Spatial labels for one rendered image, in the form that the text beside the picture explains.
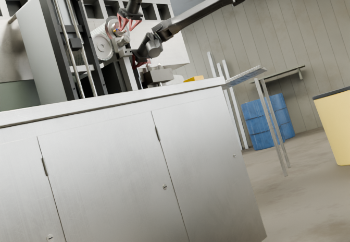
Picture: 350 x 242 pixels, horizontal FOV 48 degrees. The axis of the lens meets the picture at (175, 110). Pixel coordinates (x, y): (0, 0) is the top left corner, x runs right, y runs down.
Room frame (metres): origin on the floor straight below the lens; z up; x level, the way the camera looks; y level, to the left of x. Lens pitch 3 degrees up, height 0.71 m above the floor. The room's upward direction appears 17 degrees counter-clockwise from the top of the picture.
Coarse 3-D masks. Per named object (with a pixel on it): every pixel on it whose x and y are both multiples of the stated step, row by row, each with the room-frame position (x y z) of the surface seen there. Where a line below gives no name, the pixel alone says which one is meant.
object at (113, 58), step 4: (128, 44) 1.92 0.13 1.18; (128, 48) 1.92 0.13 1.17; (112, 56) 2.01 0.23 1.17; (108, 60) 2.04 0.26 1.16; (112, 60) 2.01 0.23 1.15; (116, 60) 2.00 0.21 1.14; (104, 64) 2.06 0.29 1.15; (136, 68) 1.91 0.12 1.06; (136, 72) 1.92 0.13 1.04; (136, 76) 1.92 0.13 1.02
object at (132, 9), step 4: (128, 4) 1.75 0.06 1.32; (132, 4) 1.74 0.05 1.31; (136, 4) 1.74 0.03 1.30; (140, 4) 1.76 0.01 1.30; (120, 8) 1.76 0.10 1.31; (124, 8) 1.78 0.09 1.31; (128, 8) 1.76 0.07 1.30; (132, 8) 1.75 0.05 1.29; (136, 8) 1.76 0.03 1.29; (124, 12) 1.74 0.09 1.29; (128, 12) 1.76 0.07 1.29; (132, 12) 1.76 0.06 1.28; (136, 12) 1.77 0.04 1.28
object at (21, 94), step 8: (24, 80) 1.83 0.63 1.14; (32, 80) 1.86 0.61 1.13; (0, 88) 1.74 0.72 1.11; (8, 88) 1.77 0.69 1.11; (16, 88) 1.79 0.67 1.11; (24, 88) 1.82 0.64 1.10; (32, 88) 1.85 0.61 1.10; (0, 96) 1.73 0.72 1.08; (8, 96) 1.76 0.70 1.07; (16, 96) 1.78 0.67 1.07; (24, 96) 1.81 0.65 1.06; (32, 96) 1.84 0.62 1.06; (0, 104) 1.72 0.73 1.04; (8, 104) 1.75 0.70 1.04; (16, 104) 1.78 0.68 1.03; (24, 104) 1.81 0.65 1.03; (32, 104) 1.83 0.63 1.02; (40, 104) 1.86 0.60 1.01
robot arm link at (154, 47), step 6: (156, 30) 1.78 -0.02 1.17; (156, 36) 1.78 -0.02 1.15; (150, 42) 1.77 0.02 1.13; (156, 42) 1.77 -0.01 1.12; (162, 42) 1.84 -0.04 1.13; (150, 48) 1.75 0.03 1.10; (156, 48) 1.75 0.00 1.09; (162, 48) 1.78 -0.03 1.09; (150, 54) 1.77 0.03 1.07; (156, 54) 1.78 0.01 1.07
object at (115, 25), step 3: (117, 21) 1.85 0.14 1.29; (114, 24) 1.83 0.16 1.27; (117, 24) 1.84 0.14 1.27; (111, 27) 1.84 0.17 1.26; (114, 27) 1.83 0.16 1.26; (117, 27) 1.84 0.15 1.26; (117, 30) 1.84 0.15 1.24; (114, 33) 1.84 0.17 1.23; (117, 33) 1.83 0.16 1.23; (120, 33) 1.85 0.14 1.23; (117, 36) 1.84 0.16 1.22; (120, 36) 1.85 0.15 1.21
